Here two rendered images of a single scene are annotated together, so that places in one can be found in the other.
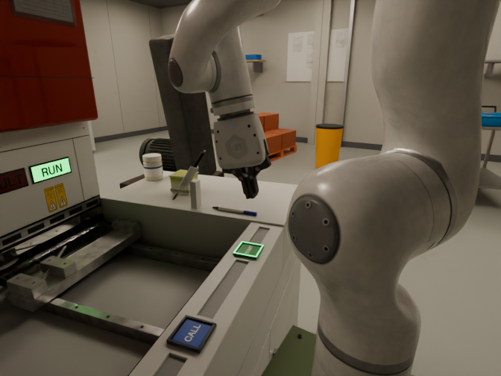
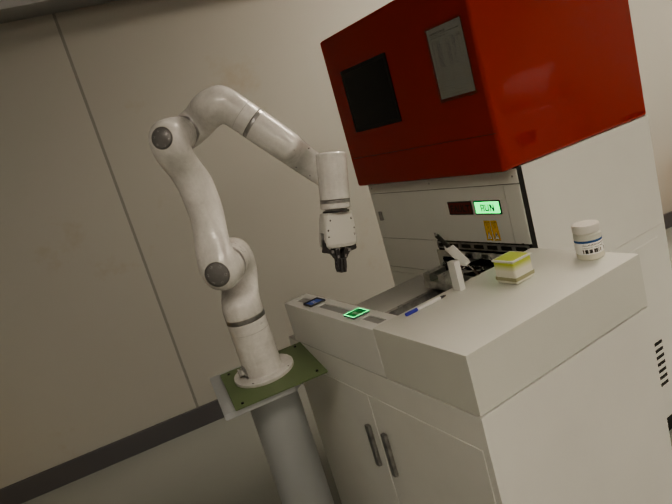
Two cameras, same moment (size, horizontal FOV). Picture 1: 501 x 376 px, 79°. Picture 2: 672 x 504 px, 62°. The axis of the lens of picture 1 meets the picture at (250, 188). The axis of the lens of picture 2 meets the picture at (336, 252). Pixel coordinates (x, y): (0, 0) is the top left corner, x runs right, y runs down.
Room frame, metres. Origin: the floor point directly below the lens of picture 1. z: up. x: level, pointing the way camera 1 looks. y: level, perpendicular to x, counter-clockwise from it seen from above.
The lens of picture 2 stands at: (1.67, -1.13, 1.49)
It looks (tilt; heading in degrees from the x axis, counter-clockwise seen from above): 12 degrees down; 133
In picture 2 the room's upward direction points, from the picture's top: 16 degrees counter-clockwise
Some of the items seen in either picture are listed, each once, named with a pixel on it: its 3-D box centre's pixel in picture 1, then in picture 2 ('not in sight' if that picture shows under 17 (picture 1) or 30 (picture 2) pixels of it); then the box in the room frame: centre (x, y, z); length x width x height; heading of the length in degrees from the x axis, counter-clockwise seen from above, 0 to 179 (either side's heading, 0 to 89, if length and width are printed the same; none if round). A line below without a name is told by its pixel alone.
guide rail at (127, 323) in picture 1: (92, 317); (409, 305); (0.55, 0.35, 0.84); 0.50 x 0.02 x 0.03; 71
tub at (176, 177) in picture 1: (184, 182); (513, 267); (1.01, 0.23, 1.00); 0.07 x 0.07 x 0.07; 71
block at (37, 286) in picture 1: (27, 285); (434, 273); (0.58, 0.50, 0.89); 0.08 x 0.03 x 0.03; 71
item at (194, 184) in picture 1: (190, 186); (458, 265); (0.88, 0.18, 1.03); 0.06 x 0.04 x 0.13; 71
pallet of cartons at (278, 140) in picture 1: (264, 136); not in sight; (5.78, -0.26, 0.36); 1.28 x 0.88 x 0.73; 151
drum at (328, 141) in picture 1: (327, 146); not in sight; (4.89, -1.25, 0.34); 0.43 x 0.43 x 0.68
